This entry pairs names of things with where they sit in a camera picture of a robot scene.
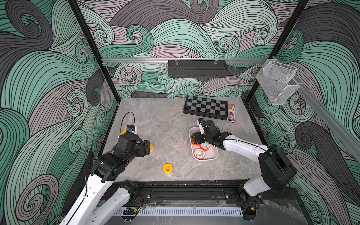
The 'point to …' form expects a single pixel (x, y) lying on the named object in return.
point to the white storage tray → (211, 154)
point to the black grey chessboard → (206, 107)
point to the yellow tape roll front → (168, 168)
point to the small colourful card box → (231, 113)
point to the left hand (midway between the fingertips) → (141, 142)
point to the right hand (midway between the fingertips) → (198, 134)
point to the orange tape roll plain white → (205, 146)
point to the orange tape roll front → (196, 144)
